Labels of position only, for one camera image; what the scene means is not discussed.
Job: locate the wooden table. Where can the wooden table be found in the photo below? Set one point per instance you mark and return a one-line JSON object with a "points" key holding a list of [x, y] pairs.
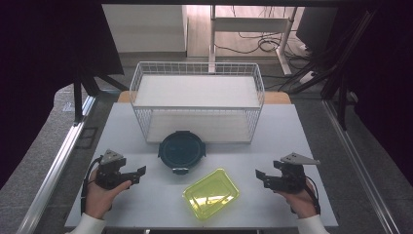
{"points": [[279, 97]]}

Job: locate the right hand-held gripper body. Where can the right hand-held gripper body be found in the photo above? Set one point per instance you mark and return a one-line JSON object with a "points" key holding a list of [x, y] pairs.
{"points": [[289, 178]]}

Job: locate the person's right hand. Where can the person's right hand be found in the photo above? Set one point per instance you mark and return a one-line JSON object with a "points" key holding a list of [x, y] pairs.
{"points": [[300, 201]]}

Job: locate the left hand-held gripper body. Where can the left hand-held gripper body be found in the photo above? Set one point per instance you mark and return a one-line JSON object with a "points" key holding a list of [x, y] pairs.
{"points": [[110, 172]]}

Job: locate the black metal stand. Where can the black metal stand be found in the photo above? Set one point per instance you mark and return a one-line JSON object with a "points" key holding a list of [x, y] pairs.
{"points": [[78, 97], [341, 81]]}

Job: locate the person's left hand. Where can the person's left hand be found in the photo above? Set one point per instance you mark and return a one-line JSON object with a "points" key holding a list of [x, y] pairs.
{"points": [[100, 198]]}

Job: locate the white cabinet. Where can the white cabinet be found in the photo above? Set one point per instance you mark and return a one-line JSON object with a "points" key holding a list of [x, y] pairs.
{"points": [[146, 29]]}

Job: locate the yellow-green rectangular container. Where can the yellow-green rectangular container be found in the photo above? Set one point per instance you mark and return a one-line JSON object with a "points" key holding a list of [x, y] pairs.
{"points": [[211, 194]]}

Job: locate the white power strip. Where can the white power strip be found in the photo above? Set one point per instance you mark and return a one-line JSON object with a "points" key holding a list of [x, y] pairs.
{"points": [[306, 76]]}

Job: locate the white desk frame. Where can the white desk frame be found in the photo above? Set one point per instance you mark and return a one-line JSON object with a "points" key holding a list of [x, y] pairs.
{"points": [[250, 24]]}

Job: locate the round container dark blue lid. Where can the round container dark blue lid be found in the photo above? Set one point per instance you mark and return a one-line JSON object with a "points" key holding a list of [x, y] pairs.
{"points": [[181, 152]]}

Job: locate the black curtain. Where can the black curtain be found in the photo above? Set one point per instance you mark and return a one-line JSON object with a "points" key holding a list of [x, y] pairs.
{"points": [[39, 65], [386, 81]]}

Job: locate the aluminium rail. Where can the aluminium rail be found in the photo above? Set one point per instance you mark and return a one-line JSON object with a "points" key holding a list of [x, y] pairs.
{"points": [[357, 169], [55, 169]]}

